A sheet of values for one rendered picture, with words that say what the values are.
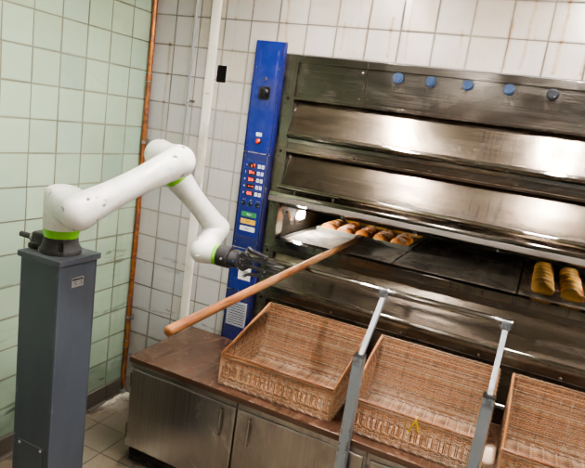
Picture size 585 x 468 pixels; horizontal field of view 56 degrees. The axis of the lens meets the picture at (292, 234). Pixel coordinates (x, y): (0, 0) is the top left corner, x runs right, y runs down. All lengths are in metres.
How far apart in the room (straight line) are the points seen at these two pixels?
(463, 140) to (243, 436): 1.63
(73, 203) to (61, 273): 0.28
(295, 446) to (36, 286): 1.22
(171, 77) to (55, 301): 1.53
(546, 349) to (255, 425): 1.30
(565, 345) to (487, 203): 0.69
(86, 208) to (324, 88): 1.33
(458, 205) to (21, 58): 1.99
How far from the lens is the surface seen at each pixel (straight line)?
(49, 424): 2.35
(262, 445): 2.58
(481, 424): 2.16
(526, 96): 2.57
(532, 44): 2.58
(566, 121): 2.56
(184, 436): 2.80
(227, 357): 2.56
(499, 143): 2.56
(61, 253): 2.15
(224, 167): 2.99
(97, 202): 1.97
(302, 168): 2.79
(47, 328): 2.20
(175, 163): 2.06
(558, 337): 2.67
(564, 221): 2.56
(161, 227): 3.26
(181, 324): 1.59
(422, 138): 2.60
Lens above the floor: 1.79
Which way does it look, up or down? 12 degrees down
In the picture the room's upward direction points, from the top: 8 degrees clockwise
